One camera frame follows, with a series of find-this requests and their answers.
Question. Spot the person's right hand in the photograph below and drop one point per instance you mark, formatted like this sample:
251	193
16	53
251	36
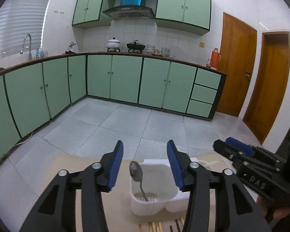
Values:
269	211

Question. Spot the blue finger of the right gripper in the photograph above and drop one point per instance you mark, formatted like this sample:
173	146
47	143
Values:
240	146

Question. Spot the patterned ceramic jar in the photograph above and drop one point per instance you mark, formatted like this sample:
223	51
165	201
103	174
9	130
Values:
165	52

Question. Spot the white window blinds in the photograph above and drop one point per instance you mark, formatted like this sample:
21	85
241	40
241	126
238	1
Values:
18	18

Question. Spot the green upper kitchen cabinets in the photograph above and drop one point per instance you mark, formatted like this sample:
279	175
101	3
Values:
187	15

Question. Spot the white plastic fork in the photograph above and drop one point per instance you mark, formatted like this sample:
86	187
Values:
207	165

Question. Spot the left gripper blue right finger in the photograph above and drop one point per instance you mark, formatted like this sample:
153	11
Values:
235	208

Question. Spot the metal spoon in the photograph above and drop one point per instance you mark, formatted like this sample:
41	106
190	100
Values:
137	175

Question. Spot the green kitchen cabinets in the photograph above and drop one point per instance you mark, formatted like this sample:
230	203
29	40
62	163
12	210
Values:
35	92
187	15

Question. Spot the white enamel pot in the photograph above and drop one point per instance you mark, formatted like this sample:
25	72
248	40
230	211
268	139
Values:
113	45

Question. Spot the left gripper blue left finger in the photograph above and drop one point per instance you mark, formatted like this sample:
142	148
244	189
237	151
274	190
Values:
55	208

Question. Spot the black wok with lid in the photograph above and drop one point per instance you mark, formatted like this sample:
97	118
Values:
135	47

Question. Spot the white double utensil holder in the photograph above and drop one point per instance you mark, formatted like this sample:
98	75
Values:
160	189

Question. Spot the orange thermos flask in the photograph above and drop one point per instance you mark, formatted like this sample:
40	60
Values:
215	59

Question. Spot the chrome kitchen faucet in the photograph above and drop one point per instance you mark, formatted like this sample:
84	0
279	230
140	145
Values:
24	46

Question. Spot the black range hood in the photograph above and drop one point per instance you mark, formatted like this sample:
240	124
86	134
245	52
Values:
129	11

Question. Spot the wooden door left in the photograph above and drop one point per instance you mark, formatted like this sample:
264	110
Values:
238	53

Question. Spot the green lower kitchen cabinets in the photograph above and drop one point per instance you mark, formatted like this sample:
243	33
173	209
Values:
35	92

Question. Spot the wooden door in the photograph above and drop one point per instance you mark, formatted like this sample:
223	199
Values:
271	83
238	53

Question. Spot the wooden door right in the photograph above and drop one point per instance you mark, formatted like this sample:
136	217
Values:
271	83

